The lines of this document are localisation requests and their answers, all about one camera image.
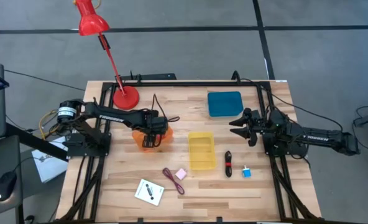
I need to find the small pink block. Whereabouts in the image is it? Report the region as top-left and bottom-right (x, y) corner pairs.
(174, 167), (188, 181)

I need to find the black box behind table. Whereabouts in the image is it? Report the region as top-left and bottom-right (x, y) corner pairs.
(121, 71), (177, 82)

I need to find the black aluminium table frame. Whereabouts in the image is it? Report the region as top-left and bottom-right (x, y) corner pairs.
(57, 79), (323, 224)

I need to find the thin black floor cable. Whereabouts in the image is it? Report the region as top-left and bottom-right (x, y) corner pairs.
(3, 68), (87, 92)

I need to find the black cable bundle red strap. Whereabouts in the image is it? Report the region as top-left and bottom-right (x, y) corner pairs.
(224, 150), (234, 179)

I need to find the orange translucent plastic bin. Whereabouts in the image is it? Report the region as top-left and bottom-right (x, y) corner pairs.
(131, 125), (175, 153)

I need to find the yellow cable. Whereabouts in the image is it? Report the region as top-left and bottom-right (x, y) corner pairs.
(38, 108), (61, 141)

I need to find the white flat box black print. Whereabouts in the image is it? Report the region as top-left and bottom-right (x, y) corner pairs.
(134, 178), (166, 207)

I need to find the blue plastic bin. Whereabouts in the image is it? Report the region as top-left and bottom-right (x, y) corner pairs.
(206, 90), (245, 118)

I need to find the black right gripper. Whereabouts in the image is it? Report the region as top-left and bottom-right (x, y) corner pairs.
(228, 108), (266, 147)

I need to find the white paper booklet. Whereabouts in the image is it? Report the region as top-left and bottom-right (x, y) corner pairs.
(31, 136), (70, 184)

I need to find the black computer mouse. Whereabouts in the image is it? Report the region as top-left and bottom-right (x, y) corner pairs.
(0, 170), (18, 202)

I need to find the purple cord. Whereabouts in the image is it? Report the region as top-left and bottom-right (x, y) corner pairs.
(162, 167), (186, 196)

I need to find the red desk lamp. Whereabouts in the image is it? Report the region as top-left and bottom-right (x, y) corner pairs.
(73, 0), (140, 111)

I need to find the yellow translucent plastic bin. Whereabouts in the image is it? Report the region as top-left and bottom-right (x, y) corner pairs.
(187, 131), (218, 172)

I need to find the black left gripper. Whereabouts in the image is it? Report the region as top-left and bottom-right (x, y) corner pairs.
(142, 110), (170, 149)

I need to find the black left wrist camera cable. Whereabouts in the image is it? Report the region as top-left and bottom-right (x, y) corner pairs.
(150, 93), (181, 123)

